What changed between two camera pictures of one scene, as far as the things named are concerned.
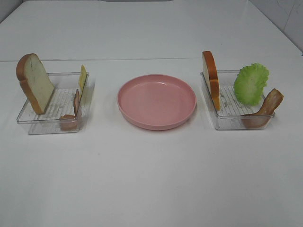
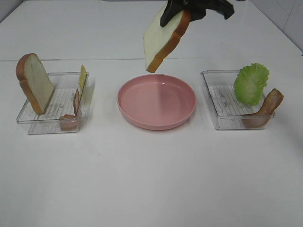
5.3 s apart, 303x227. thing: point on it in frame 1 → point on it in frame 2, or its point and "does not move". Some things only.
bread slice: [212, 73] → [159, 41]
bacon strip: [69, 122] does not move
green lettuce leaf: [249, 83] does not move
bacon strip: [261, 118] does not move
